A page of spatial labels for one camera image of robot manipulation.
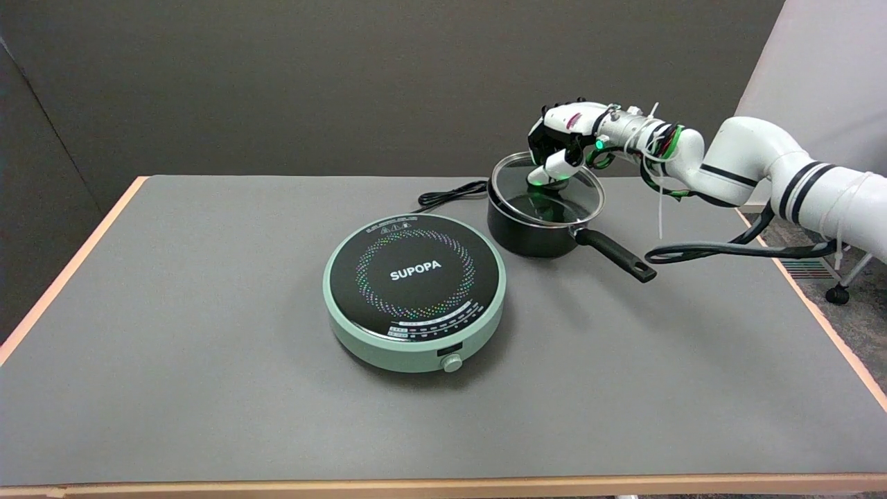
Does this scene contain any black saucepan with handle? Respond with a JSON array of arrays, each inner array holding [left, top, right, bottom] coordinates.
[[486, 154, 658, 283]]

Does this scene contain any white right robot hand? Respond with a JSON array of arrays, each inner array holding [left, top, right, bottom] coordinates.
[[527, 100, 617, 188]]

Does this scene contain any glass pot lid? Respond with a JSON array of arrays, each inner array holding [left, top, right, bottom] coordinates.
[[489, 152, 606, 229]]

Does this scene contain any green round induction cooker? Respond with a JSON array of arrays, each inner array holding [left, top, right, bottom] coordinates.
[[322, 213, 507, 374]]

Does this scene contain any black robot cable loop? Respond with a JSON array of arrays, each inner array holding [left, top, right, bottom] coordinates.
[[644, 203, 841, 266]]

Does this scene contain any black power cord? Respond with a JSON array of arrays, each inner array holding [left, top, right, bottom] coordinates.
[[414, 180, 489, 214]]

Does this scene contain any floor vent grille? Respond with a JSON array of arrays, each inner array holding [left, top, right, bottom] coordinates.
[[783, 260, 839, 281]]

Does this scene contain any white stand leg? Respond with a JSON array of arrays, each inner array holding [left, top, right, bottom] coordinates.
[[841, 252, 875, 289]]

